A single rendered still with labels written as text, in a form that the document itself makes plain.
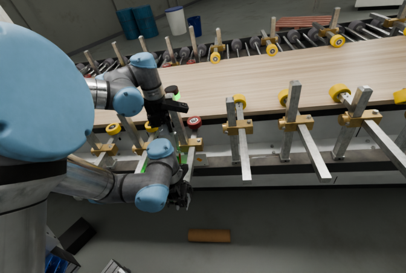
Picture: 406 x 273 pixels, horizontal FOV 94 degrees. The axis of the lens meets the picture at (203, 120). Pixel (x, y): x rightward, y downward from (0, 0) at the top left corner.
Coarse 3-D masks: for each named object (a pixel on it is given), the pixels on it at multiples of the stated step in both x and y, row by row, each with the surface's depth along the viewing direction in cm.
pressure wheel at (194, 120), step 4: (192, 116) 107; (196, 116) 106; (188, 120) 105; (192, 120) 104; (196, 120) 104; (200, 120) 103; (188, 124) 103; (192, 124) 101; (196, 124) 102; (200, 124) 103; (192, 128) 103; (196, 128) 103
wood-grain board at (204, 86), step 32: (192, 64) 166; (224, 64) 154; (256, 64) 144; (288, 64) 136; (320, 64) 128; (352, 64) 121; (384, 64) 115; (192, 96) 125; (224, 96) 118; (256, 96) 112; (320, 96) 102; (352, 96) 98; (384, 96) 93
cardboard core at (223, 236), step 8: (192, 232) 138; (200, 232) 137; (208, 232) 136; (216, 232) 135; (224, 232) 134; (192, 240) 137; (200, 240) 136; (208, 240) 134; (216, 240) 133; (224, 240) 132
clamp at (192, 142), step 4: (188, 140) 98; (192, 140) 97; (196, 140) 97; (180, 144) 97; (184, 144) 96; (188, 144) 96; (192, 144) 95; (196, 144) 95; (200, 144) 94; (176, 148) 97; (184, 148) 97; (188, 148) 96; (196, 148) 96; (200, 148) 96
